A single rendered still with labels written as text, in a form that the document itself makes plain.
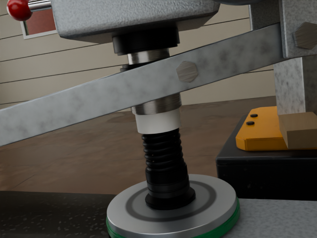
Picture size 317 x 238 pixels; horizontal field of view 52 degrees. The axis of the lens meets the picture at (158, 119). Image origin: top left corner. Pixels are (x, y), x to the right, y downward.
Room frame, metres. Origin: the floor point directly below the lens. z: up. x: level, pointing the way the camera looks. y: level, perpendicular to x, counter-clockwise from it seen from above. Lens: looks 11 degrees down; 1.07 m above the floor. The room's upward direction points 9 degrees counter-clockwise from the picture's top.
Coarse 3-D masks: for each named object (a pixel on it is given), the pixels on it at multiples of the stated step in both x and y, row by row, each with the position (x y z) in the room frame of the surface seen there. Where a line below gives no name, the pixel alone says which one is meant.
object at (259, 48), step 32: (256, 32) 0.43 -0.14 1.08; (160, 64) 0.44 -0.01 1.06; (192, 64) 0.43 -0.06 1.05; (224, 64) 0.44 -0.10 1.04; (256, 64) 0.43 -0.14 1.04; (64, 96) 0.45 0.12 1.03; (96, 96) 0.45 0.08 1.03; (128, 96) 0.45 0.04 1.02; (160, 96) 0.44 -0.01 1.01; (0, 128) 0.46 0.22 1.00; (32, 128) 0.46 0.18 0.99
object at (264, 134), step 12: (264, 108) 1.37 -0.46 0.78; (276, 108) 1.33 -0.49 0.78; (252, 120) 1.18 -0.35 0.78; (264, 120) 1.15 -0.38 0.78; (276, 120) 1.13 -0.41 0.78; (240, 132) 1.05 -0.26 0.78; (252, 132) 1.02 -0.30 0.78; (264, 132) 1.00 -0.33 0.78; (276, 132) 0.98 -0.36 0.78; (240, 144) 0.99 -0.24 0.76; (252, 144) 0.95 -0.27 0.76; (264, 144) 0.94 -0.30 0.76; (276, 144) 0.93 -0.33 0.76
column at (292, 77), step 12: (288, 60) 1.07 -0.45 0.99; (300, 60) 1.00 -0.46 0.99; (312, 60) 1.00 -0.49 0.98; (276, 72) 1.16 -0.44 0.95; (288, 72) 1.08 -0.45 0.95; (300, 72) 1.01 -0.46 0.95; (312, 72) 1.00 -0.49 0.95; (276, 84) 1.17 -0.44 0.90; (288, 84) 1.09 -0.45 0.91; (300, 84) 1.01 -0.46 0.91; (312, 84) 1.00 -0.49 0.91; (276, 96) 1.17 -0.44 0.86; (288, 96) 1.09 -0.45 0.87; (300, 96) 1.02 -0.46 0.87; (312, 96) 1.00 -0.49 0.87; (288, 108) 1.10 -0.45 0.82; (300, 108) 1.02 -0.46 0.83; (312, 108) 1.00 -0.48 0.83
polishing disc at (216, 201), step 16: (192, 176) 0.59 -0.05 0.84; (208, 176) 0.57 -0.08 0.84; (128, 192) 0.56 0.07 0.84; (144, 192) 0.55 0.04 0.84; (208, 192) 0.51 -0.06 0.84; (224, 192) 0.50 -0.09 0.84; (112, 208) 0.50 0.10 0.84; (128, 208) 0.49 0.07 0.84; (144, 208) 0.48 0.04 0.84; (192, 208) 0.46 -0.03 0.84; (208, 208) 0.45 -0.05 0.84; (224, 208) 0.44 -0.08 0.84; (112, 224) 0.45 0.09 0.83; (128, 224) 0.44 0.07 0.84; (144, 224) 0.43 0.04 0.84; (160, 224) 0.43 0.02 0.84; (176, 224) 0.42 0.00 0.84; (192, 224) 0.41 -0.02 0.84; (208, 224) 0.41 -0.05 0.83
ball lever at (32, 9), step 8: (8, 0) 0.44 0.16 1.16; (16, 0) 0.43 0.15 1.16; (24, 0) 0.44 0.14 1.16; (32, 0) 0.44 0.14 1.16; (40, 0) 0.44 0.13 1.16; (48, 0) 0.44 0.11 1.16; (8, 8) 0.43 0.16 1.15; (16, 8) 0.43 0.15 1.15; (24, 8) 0.43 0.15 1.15; (32, 8) 0.44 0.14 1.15; (40, 8) 0.44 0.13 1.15; (48, 8) 0.44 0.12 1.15; (16, 16) 0.43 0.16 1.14; (24, 16) 0.44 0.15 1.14
